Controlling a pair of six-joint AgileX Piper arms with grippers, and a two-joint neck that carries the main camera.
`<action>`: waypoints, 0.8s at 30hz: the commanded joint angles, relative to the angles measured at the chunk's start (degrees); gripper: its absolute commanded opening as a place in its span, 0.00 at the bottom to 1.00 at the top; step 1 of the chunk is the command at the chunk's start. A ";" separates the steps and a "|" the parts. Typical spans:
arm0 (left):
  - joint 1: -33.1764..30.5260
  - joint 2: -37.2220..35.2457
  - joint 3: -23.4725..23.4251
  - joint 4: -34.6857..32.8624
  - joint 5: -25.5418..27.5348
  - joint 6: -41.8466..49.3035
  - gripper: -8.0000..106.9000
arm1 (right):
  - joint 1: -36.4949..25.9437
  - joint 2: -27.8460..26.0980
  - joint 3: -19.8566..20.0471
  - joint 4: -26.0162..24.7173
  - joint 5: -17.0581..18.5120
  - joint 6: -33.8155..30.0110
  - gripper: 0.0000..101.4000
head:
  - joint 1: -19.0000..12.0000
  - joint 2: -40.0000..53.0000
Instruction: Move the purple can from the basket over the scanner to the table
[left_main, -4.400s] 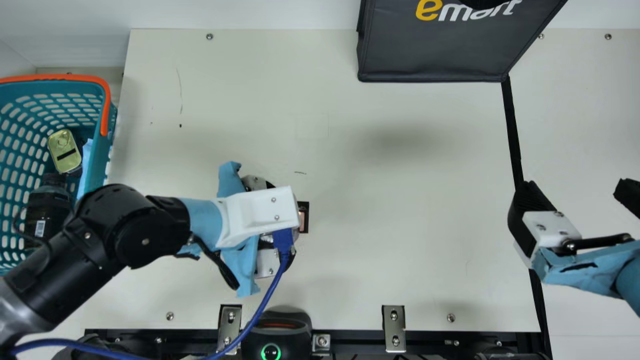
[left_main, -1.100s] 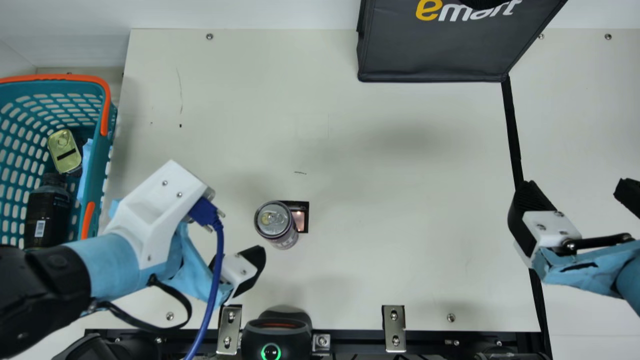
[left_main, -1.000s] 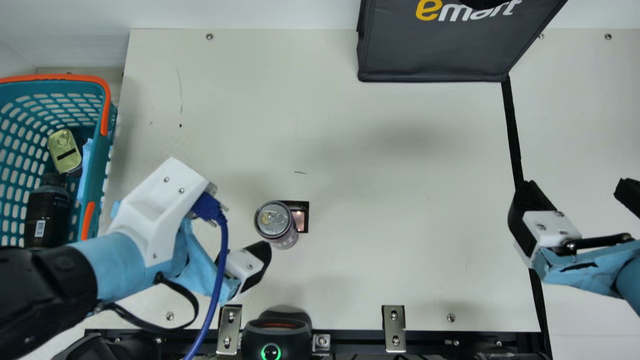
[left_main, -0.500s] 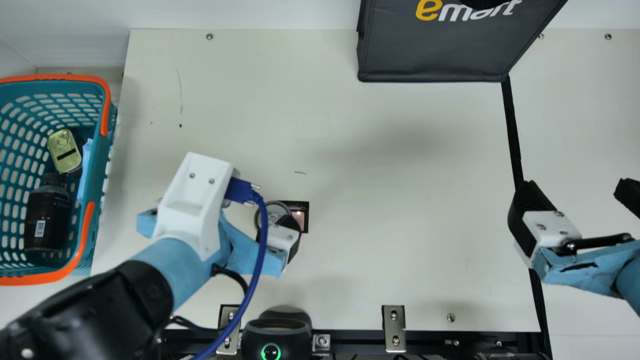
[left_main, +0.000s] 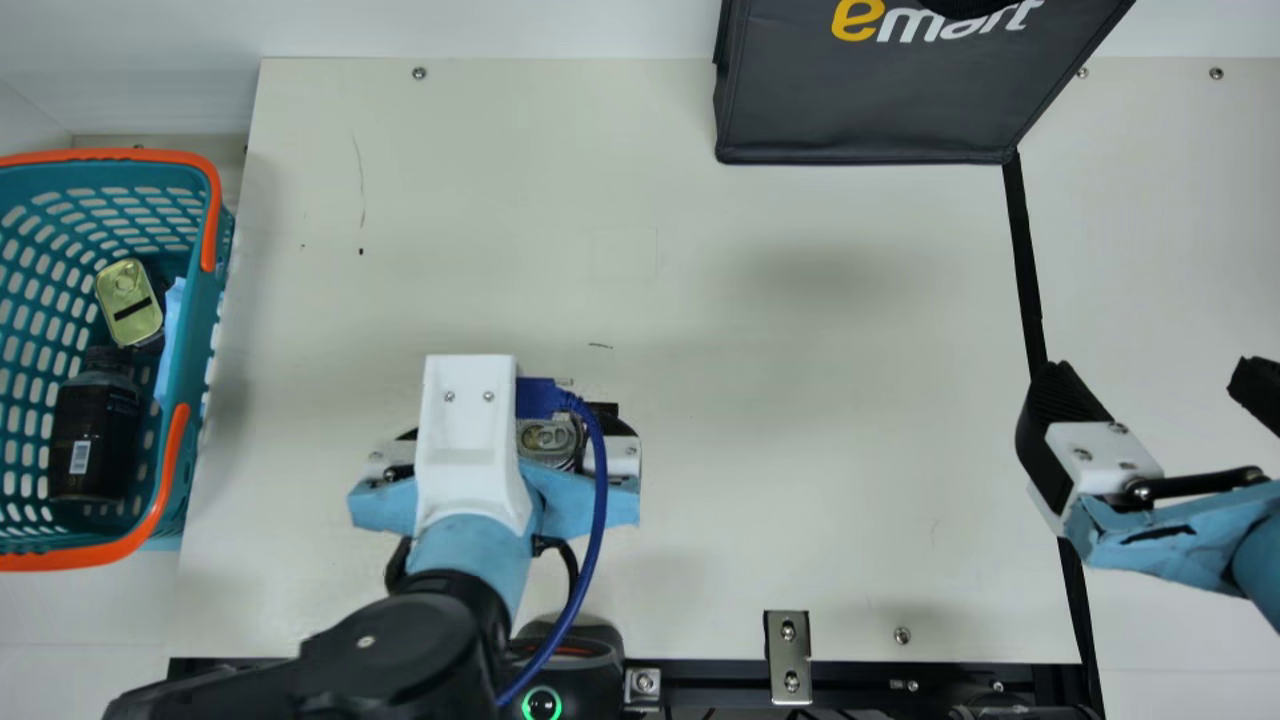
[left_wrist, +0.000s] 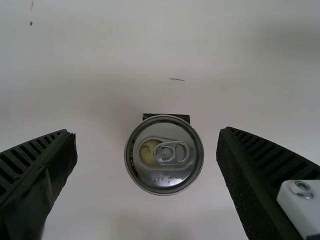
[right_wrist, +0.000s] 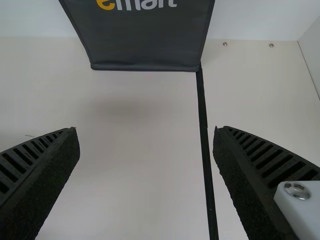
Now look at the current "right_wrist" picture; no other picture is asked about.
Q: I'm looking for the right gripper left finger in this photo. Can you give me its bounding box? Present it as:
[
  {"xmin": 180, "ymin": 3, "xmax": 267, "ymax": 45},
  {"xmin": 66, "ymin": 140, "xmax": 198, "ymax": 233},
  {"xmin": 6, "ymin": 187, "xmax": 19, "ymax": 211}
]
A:
[{"xmin": 0, "ymin": 126, "xmax": 82, "ymax": 240}]

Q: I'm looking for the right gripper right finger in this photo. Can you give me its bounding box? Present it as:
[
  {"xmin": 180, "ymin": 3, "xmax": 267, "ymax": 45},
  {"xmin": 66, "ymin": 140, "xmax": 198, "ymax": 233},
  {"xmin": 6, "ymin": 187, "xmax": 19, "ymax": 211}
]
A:
[{"xmin": 212, "ymin": 124, "xmax": 320, "ymax": 240}]

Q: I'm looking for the dark grey bag with straps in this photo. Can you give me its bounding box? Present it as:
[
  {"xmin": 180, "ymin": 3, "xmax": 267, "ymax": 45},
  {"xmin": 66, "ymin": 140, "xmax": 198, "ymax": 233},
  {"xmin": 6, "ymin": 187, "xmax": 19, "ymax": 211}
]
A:
[{"xmin": 57, "ymin": 0, "xmax": 217, "ymax": 73}]

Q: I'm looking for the black strip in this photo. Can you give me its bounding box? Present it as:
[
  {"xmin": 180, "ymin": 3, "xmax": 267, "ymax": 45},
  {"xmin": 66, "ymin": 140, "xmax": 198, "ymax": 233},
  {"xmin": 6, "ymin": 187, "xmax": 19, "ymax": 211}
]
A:
[{"xmin": 195, "ymin": 65, "xmax": 220, "ymax": 240}]

